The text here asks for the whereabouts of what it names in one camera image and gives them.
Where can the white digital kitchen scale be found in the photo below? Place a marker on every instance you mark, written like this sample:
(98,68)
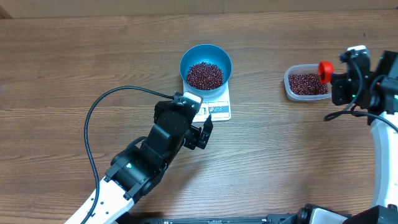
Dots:
(215,103)

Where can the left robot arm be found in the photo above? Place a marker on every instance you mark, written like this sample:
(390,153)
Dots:
(135,171)

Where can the clear plastic container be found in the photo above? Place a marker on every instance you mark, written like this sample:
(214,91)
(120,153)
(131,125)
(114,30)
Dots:
(303,69)

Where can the red measuring scoop blue handle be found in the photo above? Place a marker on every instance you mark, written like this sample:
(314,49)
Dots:
(326,72)

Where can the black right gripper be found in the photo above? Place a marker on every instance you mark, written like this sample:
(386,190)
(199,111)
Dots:
(339,88)

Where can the blue bowl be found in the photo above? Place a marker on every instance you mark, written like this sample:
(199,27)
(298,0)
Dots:
(206,53)

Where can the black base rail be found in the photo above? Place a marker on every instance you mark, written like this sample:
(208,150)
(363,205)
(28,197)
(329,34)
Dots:
(270,219)

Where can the red beans in bowl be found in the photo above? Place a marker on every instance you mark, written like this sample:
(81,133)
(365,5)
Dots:
(205,76)

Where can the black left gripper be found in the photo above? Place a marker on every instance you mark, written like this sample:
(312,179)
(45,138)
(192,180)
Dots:
(193,139)

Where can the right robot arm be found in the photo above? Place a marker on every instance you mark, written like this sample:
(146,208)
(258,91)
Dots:
(371,94)

